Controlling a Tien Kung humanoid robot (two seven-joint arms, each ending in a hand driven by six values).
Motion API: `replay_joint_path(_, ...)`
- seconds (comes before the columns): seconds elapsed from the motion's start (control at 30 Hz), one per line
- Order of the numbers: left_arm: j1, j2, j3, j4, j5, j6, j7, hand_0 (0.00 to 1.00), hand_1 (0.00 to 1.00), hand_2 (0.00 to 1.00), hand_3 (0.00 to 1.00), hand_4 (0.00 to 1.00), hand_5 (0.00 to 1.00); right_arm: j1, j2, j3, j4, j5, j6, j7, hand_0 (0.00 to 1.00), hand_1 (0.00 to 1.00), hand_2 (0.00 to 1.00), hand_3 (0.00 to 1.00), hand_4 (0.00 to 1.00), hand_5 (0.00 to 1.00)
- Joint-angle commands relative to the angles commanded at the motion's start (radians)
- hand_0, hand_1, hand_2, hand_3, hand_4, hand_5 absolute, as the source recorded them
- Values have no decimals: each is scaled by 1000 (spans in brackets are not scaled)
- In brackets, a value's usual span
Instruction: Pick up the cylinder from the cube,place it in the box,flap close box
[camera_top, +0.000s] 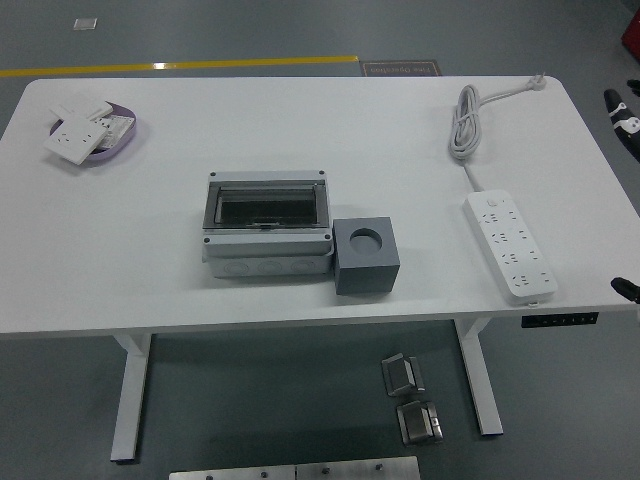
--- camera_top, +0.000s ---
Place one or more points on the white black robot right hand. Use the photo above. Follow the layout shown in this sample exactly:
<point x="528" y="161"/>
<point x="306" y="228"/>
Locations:
<point x="625" y="125"/>

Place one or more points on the grey junction box clear lid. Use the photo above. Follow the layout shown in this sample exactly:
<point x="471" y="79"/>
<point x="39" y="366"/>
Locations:
<point x="265" y="245"/>

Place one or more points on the grey cube with round hole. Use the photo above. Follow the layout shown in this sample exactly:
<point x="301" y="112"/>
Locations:
<point x="367" y="277"/>

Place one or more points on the red object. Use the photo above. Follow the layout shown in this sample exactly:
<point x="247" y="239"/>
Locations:
<point x="631" y="35"/>

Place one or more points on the white power strip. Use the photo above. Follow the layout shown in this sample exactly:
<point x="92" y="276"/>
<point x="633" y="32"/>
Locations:
<point x="512" y="247"/>

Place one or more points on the brown floor sign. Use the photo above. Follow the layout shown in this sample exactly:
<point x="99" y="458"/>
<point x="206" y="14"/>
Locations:
<point x="401" y="69"/>

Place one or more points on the small metal block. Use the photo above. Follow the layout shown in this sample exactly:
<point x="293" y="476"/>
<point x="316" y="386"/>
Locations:
<point x="419" y="422"/>
<point x="401" y="375"/>

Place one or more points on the yellow floor tape line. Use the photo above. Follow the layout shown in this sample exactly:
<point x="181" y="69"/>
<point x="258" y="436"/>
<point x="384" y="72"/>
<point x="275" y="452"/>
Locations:
<point x="200" y="64"/>

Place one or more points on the grey metal plate with screws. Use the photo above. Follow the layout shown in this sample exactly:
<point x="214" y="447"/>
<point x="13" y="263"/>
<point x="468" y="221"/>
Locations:
<point x="295" y="470"/>

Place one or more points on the purple oval tray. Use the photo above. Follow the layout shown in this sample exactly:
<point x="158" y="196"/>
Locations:
<point x="125" y="139"/>

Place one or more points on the white labelled socket panel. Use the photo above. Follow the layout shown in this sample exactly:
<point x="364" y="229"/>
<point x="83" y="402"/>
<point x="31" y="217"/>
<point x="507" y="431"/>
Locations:
<point x="116" y="129"/>

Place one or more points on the small silver floor plate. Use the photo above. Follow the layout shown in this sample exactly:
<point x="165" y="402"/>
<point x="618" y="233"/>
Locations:
<point x="85" y="24"/>

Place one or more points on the white wall switch panel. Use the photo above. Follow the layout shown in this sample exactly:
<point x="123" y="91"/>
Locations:
<point x="82" y="106"/>

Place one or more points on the white wall socket panel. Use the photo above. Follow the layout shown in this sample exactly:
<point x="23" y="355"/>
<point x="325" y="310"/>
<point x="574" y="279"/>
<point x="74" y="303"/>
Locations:
<point x="75" y="137"/>

